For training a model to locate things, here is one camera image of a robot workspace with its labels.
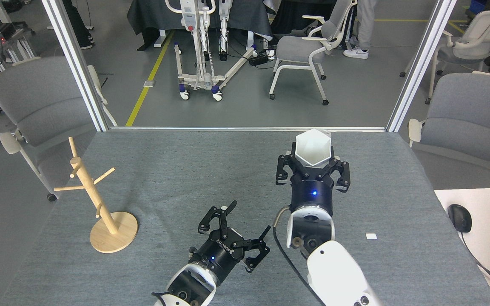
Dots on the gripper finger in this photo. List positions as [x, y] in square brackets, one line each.
[223, 223]
[287, 165]
[340, 172]
[257, 248]

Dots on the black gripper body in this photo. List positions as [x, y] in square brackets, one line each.
[217, 253]
[313, 191]

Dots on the white hexagonal cup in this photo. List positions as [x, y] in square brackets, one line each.
[313, 146]

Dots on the wooden cup rack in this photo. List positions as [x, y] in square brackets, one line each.
[113, 238]

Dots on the small white sticker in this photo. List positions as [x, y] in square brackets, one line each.
[371, 236]

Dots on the black power strip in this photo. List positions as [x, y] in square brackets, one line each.
[258, 60]

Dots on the black computer mouse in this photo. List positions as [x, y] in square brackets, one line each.
[460, 217]

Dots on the person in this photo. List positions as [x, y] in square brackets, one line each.
[366, 21]
[77, 21]

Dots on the metal floor plate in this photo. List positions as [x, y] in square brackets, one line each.
[149, 83]

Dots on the white wheeled stand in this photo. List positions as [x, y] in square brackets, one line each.
[189, 17]

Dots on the table with black cloth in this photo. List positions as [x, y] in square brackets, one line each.
[151, 17]

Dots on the grey chair with white frame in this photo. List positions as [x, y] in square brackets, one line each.
[36, 97]
[462, 53]
[298, 46]
[470, 114]

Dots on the silver frame post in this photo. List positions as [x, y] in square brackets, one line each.
[77, 63]
[419, 63]

